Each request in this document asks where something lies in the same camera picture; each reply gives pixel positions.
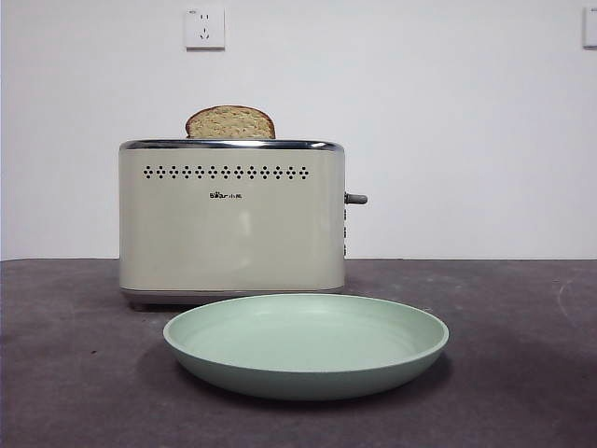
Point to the tan bread slice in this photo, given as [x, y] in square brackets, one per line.
[231, 125]

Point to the pale green round plate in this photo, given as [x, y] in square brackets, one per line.
[303, 373]

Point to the cream toaster with chrome top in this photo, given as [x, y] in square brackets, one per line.
[233, 233]

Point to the white wall power socket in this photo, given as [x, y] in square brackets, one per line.
[205, 29]

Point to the white wall plate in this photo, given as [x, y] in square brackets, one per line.
[591, 28]

